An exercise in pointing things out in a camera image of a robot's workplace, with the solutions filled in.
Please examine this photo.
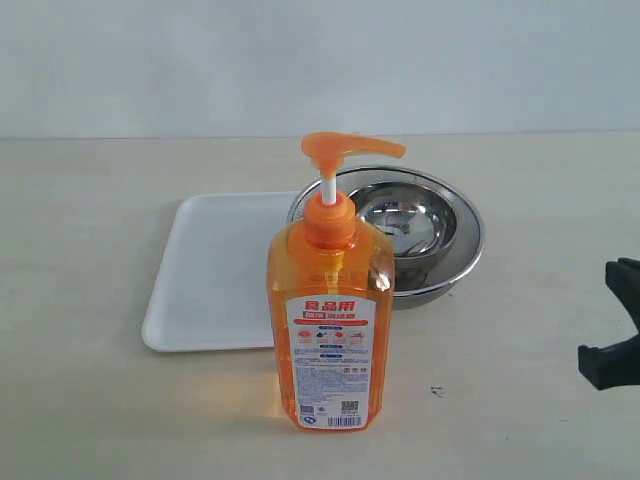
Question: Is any small stainless steel bowl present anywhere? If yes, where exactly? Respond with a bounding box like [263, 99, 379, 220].
[350, 181, 458, 261]

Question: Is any orange dish soap pump bottle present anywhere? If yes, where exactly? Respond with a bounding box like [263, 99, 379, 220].
[266, 132, 406, 432]

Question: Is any large stainless steel basin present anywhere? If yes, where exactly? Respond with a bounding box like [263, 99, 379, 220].
[287, 166, 486, 313]

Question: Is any white rectangular plastic tray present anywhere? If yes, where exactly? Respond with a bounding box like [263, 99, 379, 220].
[141, 192, 296, 353]

